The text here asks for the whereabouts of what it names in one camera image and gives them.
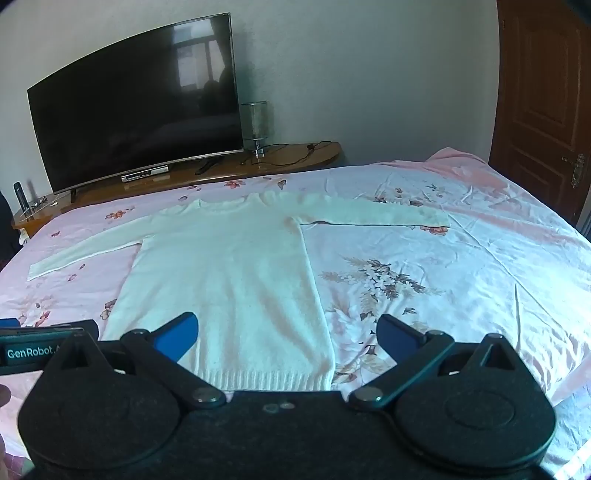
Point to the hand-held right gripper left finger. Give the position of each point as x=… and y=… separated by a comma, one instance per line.
x=178, y=334

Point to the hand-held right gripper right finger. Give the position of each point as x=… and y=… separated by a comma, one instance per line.
x=399, y=336

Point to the white knit sweater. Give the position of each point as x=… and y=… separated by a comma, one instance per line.
x=231, y=277

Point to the pink floral bedsheet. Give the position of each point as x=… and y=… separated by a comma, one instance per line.
x=461, y=258

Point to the black chair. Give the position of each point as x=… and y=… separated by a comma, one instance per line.
x=4, y=230

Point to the black upright handset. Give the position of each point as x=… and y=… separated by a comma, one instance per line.
x=19, y=196

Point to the silver set-top box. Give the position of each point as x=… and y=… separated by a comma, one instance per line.
x=145, y=174

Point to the wooden television cabinet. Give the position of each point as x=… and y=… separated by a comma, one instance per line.
x=295, y=153

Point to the glass table lamp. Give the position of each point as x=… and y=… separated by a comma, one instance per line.
x=255, y=122

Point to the black curved television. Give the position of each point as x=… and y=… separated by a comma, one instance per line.
x=138, y=101

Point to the brown wooden door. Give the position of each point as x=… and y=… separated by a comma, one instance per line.
x=540, y=92

